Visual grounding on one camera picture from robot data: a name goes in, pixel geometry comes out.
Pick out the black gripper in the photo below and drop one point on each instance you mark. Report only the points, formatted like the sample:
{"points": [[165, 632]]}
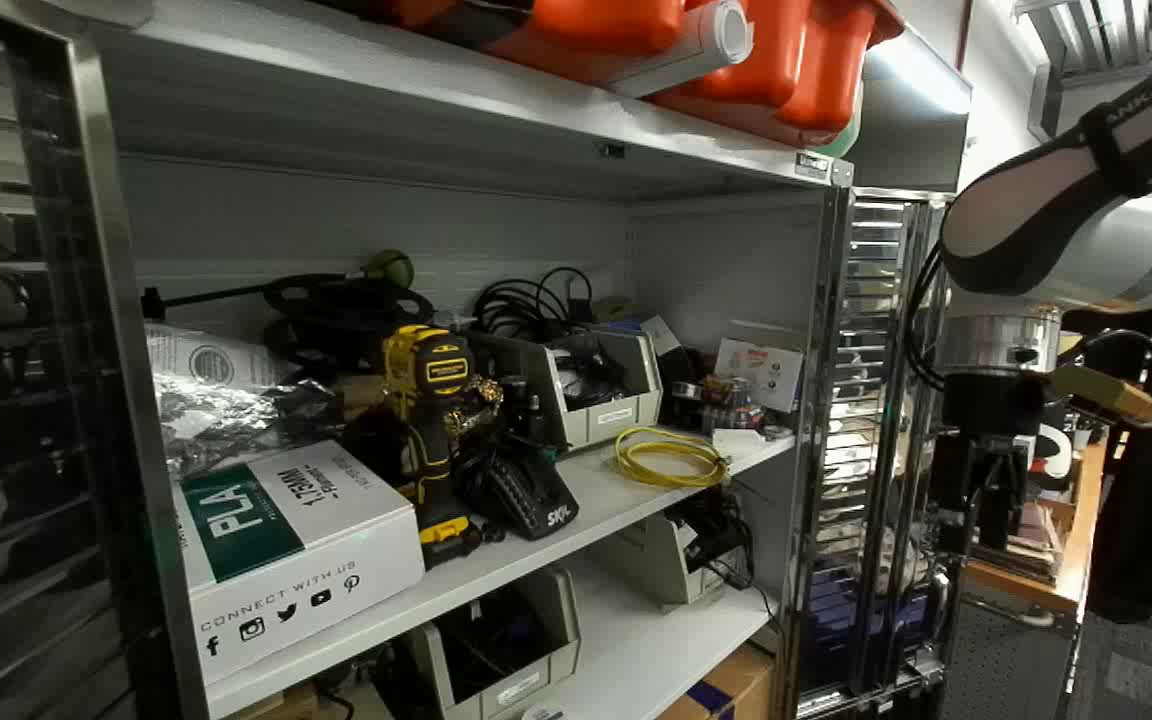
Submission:
{"points": [[992, 406]]}

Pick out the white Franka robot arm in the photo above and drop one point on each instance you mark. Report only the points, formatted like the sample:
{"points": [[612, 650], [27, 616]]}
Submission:
{"points": [[1108, 252]]}

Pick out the beige storage bin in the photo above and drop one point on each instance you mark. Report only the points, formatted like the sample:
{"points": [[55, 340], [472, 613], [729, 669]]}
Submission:
{"points": [[591, 403]]}

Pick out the wooden cabinet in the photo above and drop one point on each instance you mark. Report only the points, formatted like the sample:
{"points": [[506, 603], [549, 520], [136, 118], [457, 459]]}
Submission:
{"points": [[1023, 641]]}

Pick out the white box with pictures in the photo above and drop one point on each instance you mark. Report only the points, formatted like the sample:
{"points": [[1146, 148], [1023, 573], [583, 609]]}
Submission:
{"points": [[763, 375]]}

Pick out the cardboard box with blue tape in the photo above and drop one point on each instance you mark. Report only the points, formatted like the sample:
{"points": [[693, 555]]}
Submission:
{"points": [[736, 685]]}

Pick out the blue and white box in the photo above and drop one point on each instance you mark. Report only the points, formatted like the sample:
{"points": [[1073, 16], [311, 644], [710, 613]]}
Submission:
{"points": [[659, 332]]}

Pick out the black fabric pouch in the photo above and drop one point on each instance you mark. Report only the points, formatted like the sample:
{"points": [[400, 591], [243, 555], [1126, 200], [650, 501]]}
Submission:
{"points": [[520, 488]]}

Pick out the orange plastic container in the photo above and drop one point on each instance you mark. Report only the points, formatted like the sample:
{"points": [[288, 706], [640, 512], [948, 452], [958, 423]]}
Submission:
{"points": [[791, 63], [591, 21]]}

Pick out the white device lower shelf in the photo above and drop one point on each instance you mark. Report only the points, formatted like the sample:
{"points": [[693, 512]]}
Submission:
{"points": [[500, 655]]}

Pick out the white tube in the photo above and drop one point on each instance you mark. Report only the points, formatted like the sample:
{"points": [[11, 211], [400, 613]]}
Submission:
{"points": [[698, 47]]}

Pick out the white PLA filament box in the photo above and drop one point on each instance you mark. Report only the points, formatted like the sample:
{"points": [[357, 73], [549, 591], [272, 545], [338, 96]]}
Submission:
{"points": [[318, 545]]}

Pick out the black tool with green cap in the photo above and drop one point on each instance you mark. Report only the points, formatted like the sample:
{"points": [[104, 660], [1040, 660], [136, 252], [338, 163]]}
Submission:
{"points": [[338, 315]]}

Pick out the metal shelf unit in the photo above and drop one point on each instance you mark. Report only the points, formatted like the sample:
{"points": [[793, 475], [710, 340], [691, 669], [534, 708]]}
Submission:
{"points": [[400, 105]]}

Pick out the clear plastic bag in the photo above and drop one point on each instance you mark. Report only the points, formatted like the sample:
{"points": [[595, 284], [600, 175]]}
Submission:
{"points": [[220, 406]]}

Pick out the tan wrist camera mount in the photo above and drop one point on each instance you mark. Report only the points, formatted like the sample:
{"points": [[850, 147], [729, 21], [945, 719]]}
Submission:
{"points": [[1119, 399]]}

